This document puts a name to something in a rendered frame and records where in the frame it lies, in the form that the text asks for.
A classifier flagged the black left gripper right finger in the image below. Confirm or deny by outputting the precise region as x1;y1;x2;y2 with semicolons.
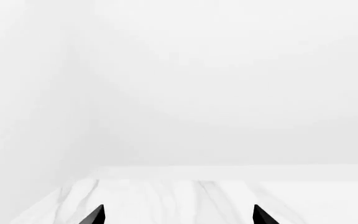
252;203;280;224

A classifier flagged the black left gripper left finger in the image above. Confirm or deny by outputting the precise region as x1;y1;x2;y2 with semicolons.
78;203;106;224

